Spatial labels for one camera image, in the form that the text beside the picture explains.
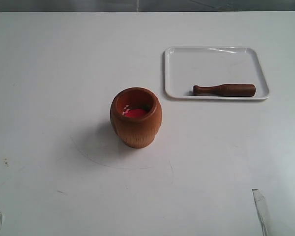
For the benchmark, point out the clear tape strip right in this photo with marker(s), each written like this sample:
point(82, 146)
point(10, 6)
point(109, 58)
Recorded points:
point(262, 212)

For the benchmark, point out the dark wooden pestle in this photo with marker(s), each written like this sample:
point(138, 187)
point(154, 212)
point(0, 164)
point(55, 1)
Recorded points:
point(229, 90)

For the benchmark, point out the red object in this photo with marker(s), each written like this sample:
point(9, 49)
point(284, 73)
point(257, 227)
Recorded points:
point(133, 112)

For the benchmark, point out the wooden mortar cup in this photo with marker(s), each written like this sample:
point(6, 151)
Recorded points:
point(136, 132)

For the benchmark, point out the white plastic tray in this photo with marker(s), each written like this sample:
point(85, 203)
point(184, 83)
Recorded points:
point(185, 67)

